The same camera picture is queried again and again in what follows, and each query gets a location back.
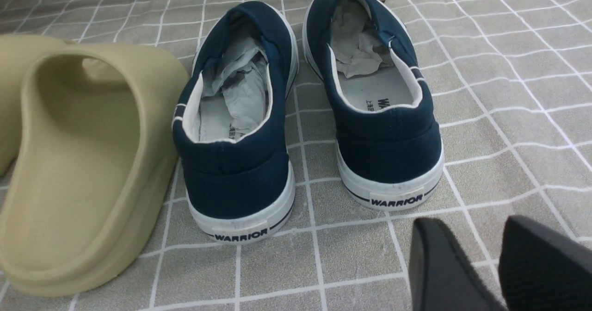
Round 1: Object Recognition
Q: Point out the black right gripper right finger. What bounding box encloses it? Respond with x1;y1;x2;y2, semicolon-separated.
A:
498;215;592;311

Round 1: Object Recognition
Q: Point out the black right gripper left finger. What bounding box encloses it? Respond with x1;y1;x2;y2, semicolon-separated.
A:
409;218;506;311

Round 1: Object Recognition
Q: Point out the olive foam slipper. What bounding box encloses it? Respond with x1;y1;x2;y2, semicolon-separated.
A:
1;43;189;297
0;35;74;175

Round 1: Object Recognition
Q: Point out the navy slip-on shoe right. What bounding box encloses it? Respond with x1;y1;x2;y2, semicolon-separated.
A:
302;0;444;211

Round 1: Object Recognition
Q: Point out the navy slip-on shoe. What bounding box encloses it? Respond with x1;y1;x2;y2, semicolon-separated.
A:
302;0;444;211
172;1;299;245

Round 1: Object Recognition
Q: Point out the navy slip-on shoe left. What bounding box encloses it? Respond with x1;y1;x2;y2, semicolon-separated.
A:
172;1;299;245

